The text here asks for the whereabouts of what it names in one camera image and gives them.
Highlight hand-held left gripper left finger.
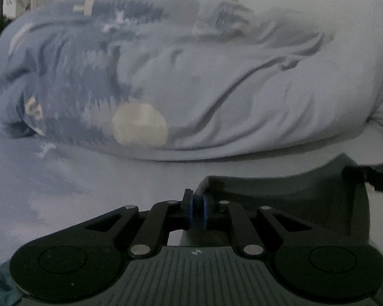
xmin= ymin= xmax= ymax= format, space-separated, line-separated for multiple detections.
xmin=83 ymin=189 xmax=196 ymax=259

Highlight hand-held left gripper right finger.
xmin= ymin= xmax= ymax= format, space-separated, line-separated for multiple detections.
xmin=202 ymin=194 xmax=311 ymax=257

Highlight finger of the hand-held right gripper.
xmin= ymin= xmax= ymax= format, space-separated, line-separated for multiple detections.
xmin=342 ymin=165 xmax=383 ymax=196

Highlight grey-green t-shirt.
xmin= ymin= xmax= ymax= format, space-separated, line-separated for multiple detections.
xmin=194 ymin=153 xmax=372 ymax=251

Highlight light blue printed duvet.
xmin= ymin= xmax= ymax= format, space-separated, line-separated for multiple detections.
xmin=0 ymin=0 xmax=383 ymax=161

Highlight teal cloth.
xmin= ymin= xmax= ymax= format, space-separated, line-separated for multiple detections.
xmin=0 ymin=261 xmax=23 ymax=306

